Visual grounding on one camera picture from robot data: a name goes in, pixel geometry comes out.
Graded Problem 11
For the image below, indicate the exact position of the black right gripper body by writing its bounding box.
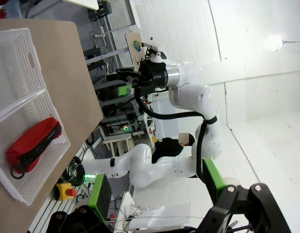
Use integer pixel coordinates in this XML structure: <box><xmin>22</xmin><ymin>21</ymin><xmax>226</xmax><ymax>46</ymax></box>
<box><xmin>137</xmin><ymin>59</ymin><xmax>169</xmax><ymax>97</ymax></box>

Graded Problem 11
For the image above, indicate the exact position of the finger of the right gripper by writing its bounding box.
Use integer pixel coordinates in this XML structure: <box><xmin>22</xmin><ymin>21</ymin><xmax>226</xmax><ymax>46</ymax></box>
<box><xmin>117</xmin><ymin>76</ymin><xmax>144</xmax><ymax>98</ymax></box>
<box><xmin>105</xmin><ymin>67</ymin><xmax>141</xmax><ymax>83</ymax></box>

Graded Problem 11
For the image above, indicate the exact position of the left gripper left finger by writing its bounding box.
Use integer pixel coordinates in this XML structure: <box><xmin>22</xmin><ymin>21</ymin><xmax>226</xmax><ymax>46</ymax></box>
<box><xmin>47</xmin><ymin>173</ymin><xmax>114</xmax><ymax>233</ymax></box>

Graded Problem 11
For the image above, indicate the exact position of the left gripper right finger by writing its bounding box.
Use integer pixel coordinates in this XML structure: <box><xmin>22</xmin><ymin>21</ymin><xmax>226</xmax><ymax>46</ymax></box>
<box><xmin>198</xmin><ymin>157</ymin><xmax>293</xmax><ymax>233</ymax></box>

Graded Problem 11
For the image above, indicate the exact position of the red CAMPUS pencil case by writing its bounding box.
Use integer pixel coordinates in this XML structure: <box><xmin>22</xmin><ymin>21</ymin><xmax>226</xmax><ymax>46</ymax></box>
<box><xmin>5</xmin><ymin>117</ymin><xmax>63</xmax><ymax>180</ymax></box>

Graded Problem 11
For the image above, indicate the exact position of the metal equipment rack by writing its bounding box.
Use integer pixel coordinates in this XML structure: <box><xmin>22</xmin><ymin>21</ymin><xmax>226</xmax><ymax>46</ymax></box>
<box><xmin>83</xmin><ymin>47</ymin><xmax>145</xmax><ymax>136</ymax></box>

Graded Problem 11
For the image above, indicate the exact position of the wooden board with coloured parts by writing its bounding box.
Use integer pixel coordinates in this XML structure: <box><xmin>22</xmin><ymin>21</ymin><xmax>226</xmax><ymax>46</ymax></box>
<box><xmin>125</xmin><ymin>31</ymin><xmax>143</xmax><ymax>71</ymax></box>

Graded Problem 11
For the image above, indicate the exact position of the yellow emergency stop box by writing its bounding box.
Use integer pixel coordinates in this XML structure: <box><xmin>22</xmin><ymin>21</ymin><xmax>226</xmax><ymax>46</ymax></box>
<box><xmin>55</xmin><ymin>182</ymin><xmax>78</xmax><ymax>201</ymax></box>

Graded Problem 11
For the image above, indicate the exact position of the light wooden stool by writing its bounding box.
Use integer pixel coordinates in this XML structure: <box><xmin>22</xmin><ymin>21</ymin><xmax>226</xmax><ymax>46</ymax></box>
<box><xmin>102</xmin><ymin>135</ymin><xmax>135</xmax><ymax>157</ymax></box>

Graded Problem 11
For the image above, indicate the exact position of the grey aluminium mounting platform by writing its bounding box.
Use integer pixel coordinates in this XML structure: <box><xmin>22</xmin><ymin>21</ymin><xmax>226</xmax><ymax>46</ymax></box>
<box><xmin>28</xmin><ymin>143</ymin><xmax>97</xmax><ymax>233</ymax></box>

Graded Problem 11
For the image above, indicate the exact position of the white plastic sheet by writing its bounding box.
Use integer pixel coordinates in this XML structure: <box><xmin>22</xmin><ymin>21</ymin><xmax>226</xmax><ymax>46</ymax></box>
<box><xmin>115</xmin><ymin>191</ymin><xmax>191</xmax><ymax>230</ymax></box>

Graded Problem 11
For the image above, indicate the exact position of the white perforated plastic basket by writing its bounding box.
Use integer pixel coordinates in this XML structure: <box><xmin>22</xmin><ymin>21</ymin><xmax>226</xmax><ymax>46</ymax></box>
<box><xmin>0</xmin><ymin>89</ymin><xmax>72</xmax><ymax>207</ymax></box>
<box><xmin>0</xmin><ymin>27</ymin><xmax>47</xmax><ymax>115</ymax></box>

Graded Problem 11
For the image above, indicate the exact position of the black clamp device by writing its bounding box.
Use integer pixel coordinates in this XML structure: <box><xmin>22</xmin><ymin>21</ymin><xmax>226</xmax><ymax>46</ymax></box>
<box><xmin>88</xmin><ymin>0</ymin><xmax>113</xmax><ymax>21</ymax></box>

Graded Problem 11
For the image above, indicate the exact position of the operator in black clothes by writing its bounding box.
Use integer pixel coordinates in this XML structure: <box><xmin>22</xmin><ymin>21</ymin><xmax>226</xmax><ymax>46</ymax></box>
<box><xmin>151</xmin><ymin>133</ymin><xmax>196</xmax><ymax>166</ymax></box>

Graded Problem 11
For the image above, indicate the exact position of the round ceiling lamp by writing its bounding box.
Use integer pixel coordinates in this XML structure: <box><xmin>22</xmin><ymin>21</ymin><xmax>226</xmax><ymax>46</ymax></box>
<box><xmin>262</xmin><ymin>33</ymin><xmax>285</xmax><ymax>52</ymax></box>

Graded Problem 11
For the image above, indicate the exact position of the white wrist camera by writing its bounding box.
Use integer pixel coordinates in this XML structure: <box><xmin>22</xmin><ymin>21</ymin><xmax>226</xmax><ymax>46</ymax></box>
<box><xmin>149</xmin><ymin>50</ymin><xmax>167</xmax><ymax>65</ymax></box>

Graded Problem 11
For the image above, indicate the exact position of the coiled black cable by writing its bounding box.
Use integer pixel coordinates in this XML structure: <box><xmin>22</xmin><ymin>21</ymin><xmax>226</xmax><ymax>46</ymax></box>
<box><xmin>63</xmin><ymin>156</ymin><xmax>86</xmax><ymax>187</ymax></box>

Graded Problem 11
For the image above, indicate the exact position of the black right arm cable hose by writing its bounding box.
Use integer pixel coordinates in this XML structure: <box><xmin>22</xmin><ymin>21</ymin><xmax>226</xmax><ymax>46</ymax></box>
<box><xmin>134</xmin><ymin>89</ymin><xmax>218</xmax><ymax>192</ymax></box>

